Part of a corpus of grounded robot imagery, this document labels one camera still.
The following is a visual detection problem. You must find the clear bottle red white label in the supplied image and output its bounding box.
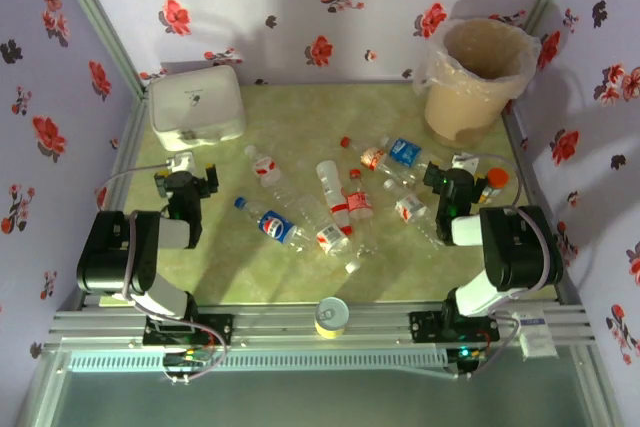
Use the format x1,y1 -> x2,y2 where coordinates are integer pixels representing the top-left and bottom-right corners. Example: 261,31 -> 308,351
382,178 -> 449,251
243,144 -> 302,207

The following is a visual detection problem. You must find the Pepsi bottle blue cap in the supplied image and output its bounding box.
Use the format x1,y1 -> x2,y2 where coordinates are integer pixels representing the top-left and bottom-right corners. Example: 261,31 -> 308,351
233,195 -> 314,254

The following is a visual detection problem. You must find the white bottle red band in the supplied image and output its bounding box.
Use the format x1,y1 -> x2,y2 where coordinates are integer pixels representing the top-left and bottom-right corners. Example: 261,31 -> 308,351
315,159 -> 356,239

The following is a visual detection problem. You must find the beige waste bin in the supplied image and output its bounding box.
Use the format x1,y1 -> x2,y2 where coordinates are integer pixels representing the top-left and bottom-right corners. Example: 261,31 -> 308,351
423,16 -> 539,149

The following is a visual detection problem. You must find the clear plastic bin liner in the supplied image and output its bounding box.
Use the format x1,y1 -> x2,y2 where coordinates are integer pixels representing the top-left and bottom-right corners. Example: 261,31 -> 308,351
412,16 -> 544,99

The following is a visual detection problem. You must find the orange cap pill bottle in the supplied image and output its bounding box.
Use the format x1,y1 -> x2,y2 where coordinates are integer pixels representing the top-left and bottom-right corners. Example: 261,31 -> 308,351
477,166 -> 511,206

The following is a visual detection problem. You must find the Pocari Sweat bottle blue label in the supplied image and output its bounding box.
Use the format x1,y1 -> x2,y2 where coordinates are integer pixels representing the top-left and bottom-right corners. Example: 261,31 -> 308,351
378,134 -> 449,176

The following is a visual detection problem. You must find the red cap bottle beige label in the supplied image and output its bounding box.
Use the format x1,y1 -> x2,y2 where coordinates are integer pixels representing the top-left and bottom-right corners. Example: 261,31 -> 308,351
339,135 -> 422,188

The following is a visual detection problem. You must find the white zipped case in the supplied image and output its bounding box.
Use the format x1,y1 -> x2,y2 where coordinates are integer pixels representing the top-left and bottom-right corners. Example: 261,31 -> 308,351
147,64 -> 248,153

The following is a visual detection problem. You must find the green circuit board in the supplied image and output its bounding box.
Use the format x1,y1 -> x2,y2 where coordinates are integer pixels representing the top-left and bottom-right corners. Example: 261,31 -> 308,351
447,345 -> 489,364
164,349 -> 214,371

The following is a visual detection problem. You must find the white tag pack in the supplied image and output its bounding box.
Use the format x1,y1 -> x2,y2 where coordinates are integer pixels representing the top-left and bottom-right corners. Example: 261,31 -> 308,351
516,313 -> 559,361

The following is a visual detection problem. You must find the yellow tin can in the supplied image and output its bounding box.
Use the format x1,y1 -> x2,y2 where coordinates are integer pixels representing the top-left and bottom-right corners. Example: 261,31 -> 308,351
313,295 -> 349,340

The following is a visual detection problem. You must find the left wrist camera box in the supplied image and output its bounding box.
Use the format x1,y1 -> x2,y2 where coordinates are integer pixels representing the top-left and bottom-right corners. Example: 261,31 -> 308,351
165,151 -> 197,174

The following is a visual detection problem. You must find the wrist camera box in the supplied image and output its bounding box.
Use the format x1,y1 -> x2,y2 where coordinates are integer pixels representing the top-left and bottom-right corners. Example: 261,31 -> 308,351
451,152 -> 480,172
165,151 -> 197,174

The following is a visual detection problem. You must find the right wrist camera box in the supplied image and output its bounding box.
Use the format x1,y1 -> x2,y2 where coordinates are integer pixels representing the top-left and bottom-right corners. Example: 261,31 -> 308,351
451,152 -> 480,172

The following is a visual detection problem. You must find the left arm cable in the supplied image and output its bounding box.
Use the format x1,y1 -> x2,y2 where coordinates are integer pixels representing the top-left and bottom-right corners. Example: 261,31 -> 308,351
94,160 -> 229,384

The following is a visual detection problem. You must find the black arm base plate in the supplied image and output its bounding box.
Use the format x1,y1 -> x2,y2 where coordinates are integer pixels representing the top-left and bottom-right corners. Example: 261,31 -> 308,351
142,313 -> 236,348
408,310 -> 502,346

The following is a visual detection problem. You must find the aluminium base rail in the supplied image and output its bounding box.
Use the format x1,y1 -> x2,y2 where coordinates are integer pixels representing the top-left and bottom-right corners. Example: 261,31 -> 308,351
42,300 -> 599,354

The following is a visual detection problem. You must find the white slotted cable duct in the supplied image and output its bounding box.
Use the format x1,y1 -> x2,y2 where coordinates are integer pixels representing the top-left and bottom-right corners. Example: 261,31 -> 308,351
67,349 -> 449,374

